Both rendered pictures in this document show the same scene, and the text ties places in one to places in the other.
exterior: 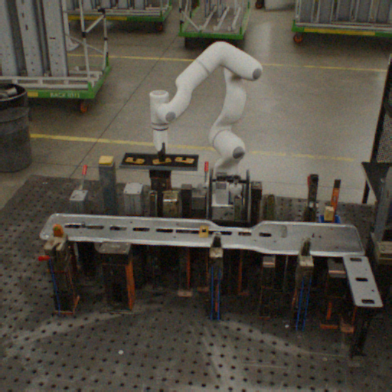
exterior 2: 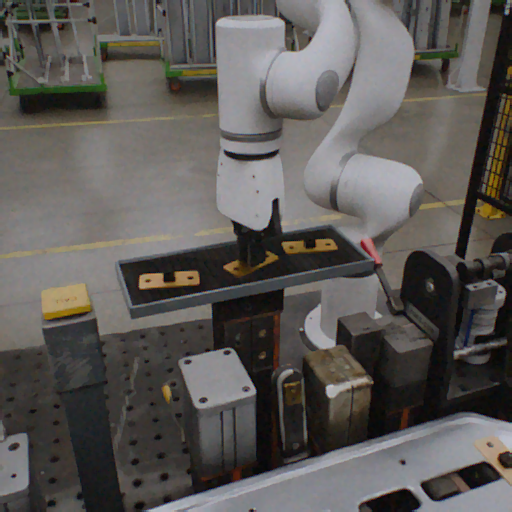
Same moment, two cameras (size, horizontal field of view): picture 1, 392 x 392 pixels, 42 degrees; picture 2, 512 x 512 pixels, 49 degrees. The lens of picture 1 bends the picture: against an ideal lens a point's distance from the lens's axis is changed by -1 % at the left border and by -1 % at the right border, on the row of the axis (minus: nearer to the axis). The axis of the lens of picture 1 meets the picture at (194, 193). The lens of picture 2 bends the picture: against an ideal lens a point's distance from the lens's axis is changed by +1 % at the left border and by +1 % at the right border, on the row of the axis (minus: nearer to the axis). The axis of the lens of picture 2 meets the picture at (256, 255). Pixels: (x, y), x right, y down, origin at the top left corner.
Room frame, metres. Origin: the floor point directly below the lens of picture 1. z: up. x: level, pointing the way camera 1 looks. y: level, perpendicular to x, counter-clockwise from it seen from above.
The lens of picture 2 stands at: (1.49, 0.46, 1.58)
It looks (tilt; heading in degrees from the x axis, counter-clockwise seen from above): 29 degrees down; 335
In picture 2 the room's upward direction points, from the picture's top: straight up
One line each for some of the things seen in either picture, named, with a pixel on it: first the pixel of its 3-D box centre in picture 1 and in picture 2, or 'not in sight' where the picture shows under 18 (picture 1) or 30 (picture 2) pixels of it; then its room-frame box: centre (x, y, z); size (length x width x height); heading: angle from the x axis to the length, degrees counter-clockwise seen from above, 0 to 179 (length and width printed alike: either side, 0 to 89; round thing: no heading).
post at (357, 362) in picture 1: (360, 331); not in sight; (1.38, -0.63, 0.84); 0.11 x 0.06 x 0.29; 175
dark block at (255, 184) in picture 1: (253, 222); not in sight; (2.01, -0.28, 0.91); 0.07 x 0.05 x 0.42; 175
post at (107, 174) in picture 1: (110, 200); (89, 426); (2.18, 0.42, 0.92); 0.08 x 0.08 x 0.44; 85
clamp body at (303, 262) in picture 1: (300, 291); not in sight; (1.57, -0.43, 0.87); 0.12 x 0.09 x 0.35; 175
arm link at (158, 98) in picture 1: (160, 106); (253, 74); (2.15, 0.15, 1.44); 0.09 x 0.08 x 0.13; 28
